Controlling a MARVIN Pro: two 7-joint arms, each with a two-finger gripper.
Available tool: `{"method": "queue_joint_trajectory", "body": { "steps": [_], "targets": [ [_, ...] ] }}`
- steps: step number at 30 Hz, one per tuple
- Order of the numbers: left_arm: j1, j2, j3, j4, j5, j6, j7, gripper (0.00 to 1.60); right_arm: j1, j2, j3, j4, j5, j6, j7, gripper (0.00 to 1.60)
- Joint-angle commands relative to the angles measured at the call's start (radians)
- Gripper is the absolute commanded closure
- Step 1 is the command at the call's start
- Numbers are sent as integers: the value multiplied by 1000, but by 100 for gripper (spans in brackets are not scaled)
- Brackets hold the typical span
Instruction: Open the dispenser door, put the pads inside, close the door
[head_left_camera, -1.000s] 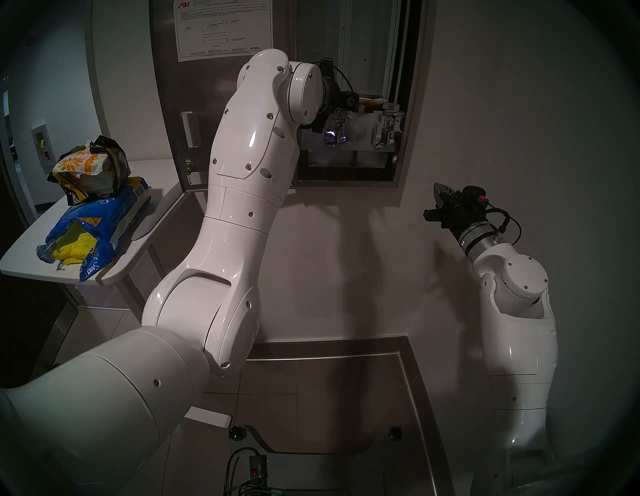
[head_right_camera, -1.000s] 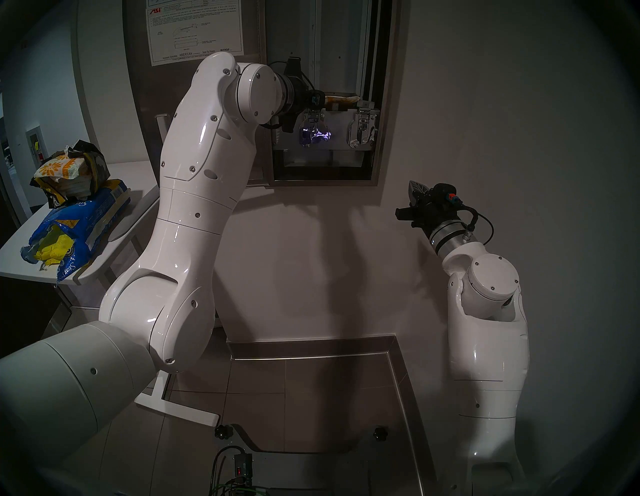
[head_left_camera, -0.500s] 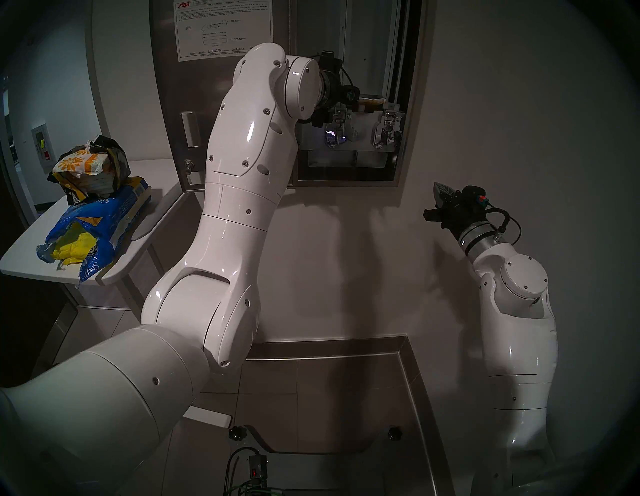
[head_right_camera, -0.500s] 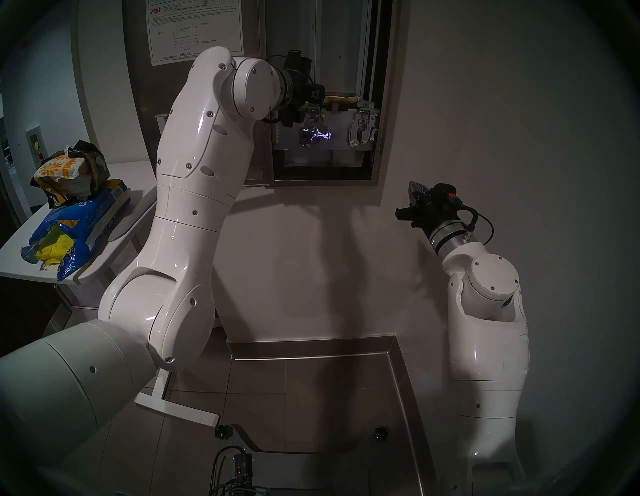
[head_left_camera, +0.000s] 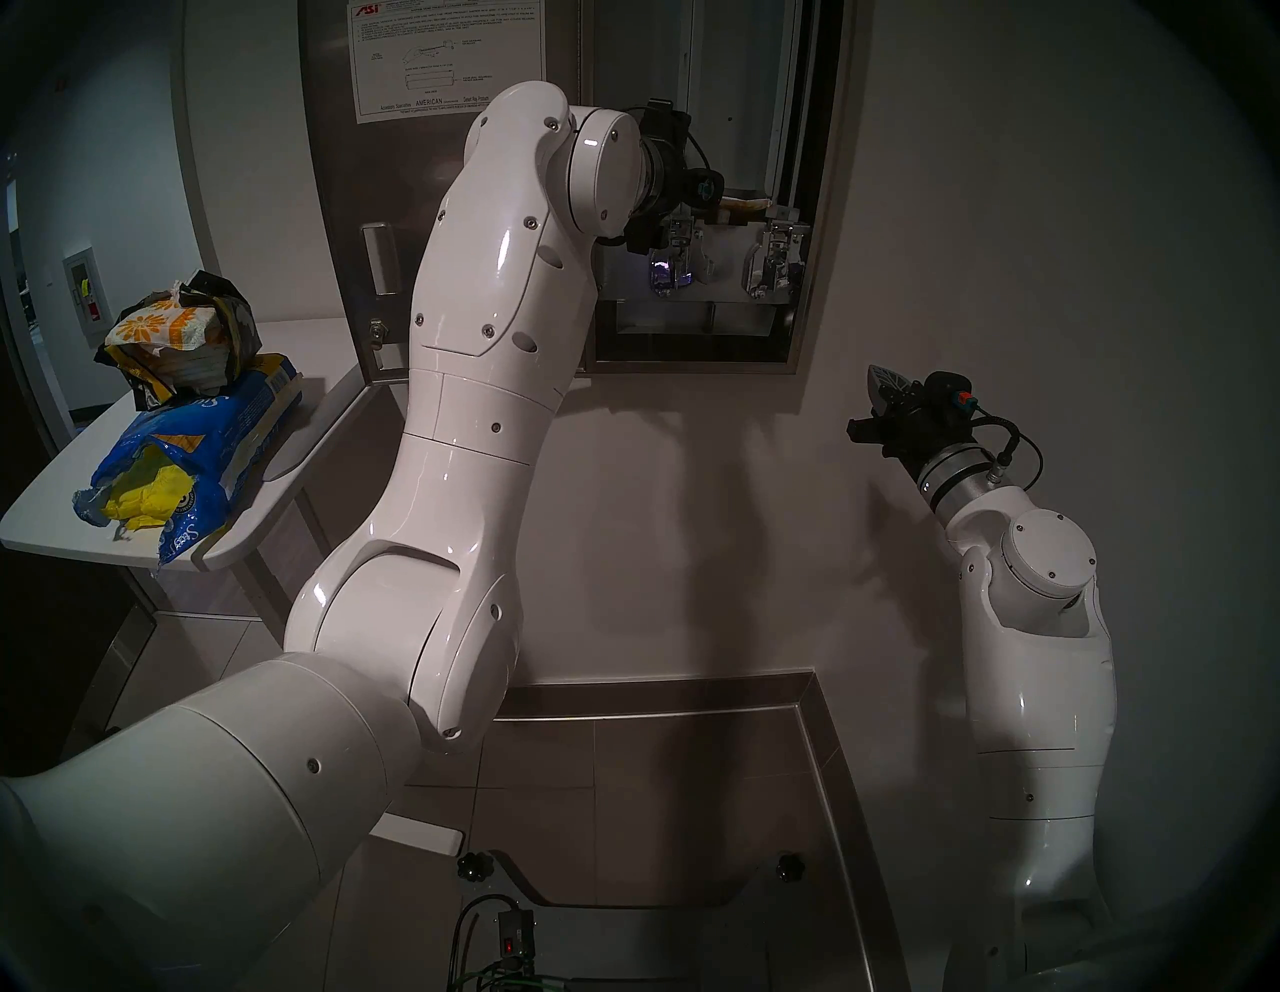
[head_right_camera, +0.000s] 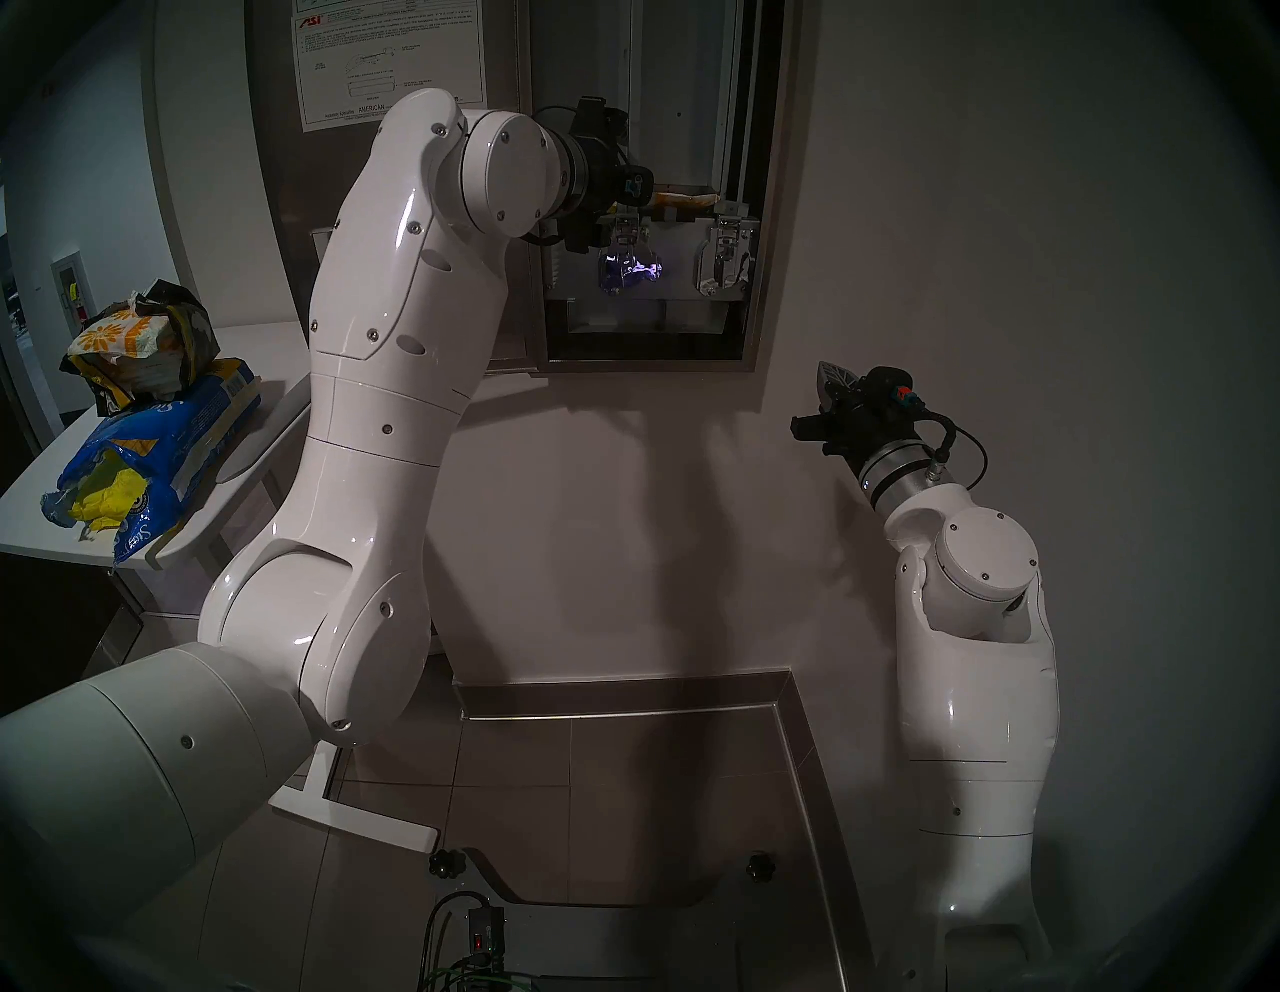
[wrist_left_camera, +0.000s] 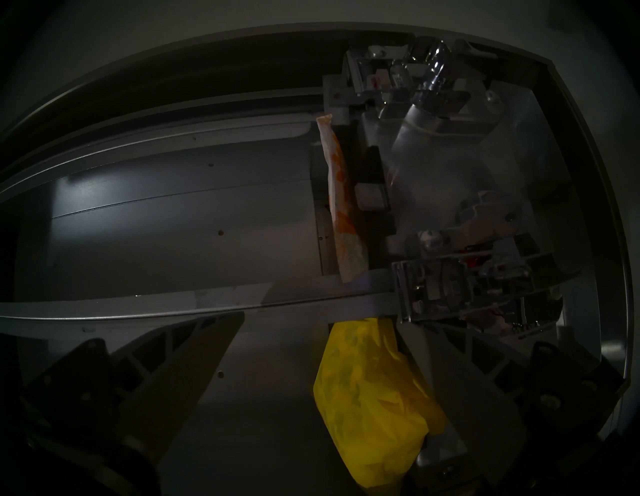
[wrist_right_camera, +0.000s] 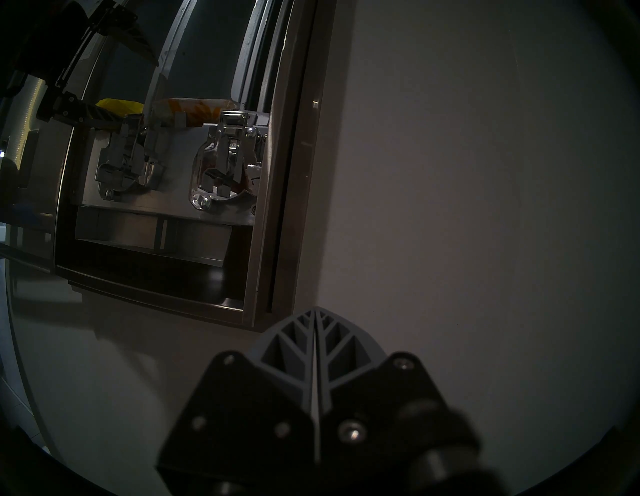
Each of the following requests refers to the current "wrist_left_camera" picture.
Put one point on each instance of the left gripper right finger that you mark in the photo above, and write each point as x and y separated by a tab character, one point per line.
480	395

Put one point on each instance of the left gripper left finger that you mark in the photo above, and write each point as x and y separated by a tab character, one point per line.
165	385

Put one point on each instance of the yellow plastic pad pack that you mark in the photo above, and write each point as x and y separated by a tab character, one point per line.
370	400

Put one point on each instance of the white orange wrapped pad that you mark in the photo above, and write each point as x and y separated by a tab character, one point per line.
342	210

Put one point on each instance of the steel wall dispenser cabinet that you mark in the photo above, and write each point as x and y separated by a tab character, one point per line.
150	225

